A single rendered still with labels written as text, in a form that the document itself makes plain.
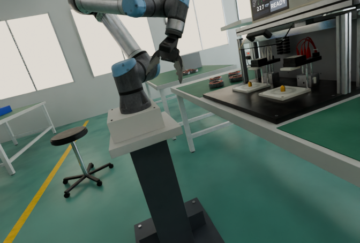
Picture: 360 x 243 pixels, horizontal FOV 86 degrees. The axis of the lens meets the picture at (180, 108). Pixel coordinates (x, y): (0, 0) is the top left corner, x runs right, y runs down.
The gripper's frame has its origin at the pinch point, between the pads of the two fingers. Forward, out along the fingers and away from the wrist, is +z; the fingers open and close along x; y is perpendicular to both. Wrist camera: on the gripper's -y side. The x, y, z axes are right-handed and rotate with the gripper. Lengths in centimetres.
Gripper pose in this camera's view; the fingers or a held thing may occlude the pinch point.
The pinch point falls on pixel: (163, 80)
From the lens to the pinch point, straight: 81.9
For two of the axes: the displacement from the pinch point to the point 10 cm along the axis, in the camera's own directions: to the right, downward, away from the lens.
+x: -9.7, -2.3, 0.6
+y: 0.9, -1.2, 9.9
